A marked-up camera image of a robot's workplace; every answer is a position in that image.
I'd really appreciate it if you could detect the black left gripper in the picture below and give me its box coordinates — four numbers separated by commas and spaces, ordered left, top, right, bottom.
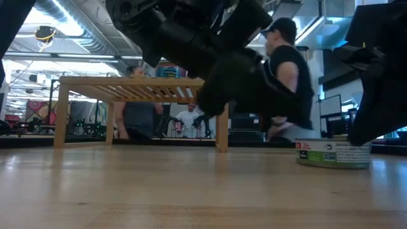
196, 47, 271, 117

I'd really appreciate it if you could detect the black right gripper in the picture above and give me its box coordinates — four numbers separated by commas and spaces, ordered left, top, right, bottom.
333, 3, 407, 146

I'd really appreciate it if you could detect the Wild Planet gold-lidded can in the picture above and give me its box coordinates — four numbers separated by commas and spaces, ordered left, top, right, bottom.
158, 61, 188, 79

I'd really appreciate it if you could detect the Bumble Bee tuna can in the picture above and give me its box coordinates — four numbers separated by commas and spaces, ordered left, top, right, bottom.
294, 138, 372, 170

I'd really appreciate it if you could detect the wooden slatted shelf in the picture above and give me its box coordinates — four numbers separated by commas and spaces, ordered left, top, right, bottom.
53, 75, 230, 153

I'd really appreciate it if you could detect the black storage cabinet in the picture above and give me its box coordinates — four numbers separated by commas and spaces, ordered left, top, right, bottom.
228, 108, 265, 142

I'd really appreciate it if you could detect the computer monitor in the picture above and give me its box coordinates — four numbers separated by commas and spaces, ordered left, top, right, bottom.
319, 94, 343, 117

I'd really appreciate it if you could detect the person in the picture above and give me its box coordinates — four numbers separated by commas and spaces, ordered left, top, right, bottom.
259, 17, 321, 142
176, 102, 204, 138
114, 65, 165, 141

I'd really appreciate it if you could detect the small robot with green lights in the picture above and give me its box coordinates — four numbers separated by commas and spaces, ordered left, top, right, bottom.
71, 118, 107, 134

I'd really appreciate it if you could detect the black wire mesh rack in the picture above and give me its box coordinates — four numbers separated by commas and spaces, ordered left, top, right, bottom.
326, 116, 350, 136

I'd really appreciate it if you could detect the pale ceiling air duct box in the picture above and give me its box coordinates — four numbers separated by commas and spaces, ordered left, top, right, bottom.
295, 15, 346, 48

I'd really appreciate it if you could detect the silver ventilation duct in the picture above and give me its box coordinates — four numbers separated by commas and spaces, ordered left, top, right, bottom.
31, 0, 144, 77

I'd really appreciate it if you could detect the colourful patterned wall hanging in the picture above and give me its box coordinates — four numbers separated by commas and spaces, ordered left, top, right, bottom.
25, 100, 60, 127

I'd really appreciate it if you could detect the black yellow ceiling cord reel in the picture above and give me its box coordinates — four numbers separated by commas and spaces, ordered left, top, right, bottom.
34, 25, 57, 44

